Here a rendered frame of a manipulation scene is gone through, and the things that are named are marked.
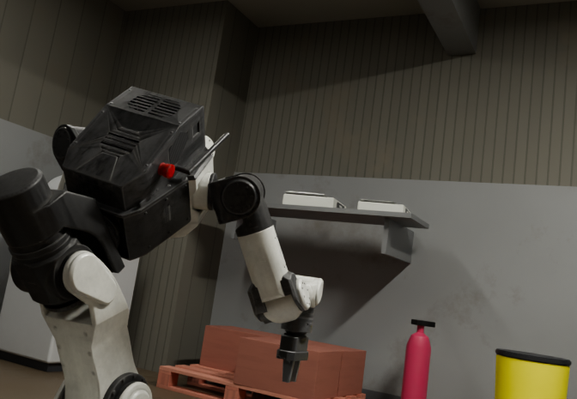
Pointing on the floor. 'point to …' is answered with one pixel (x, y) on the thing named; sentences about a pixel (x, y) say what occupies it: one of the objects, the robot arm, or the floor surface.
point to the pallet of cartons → (266, 368)
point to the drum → (530, 376)
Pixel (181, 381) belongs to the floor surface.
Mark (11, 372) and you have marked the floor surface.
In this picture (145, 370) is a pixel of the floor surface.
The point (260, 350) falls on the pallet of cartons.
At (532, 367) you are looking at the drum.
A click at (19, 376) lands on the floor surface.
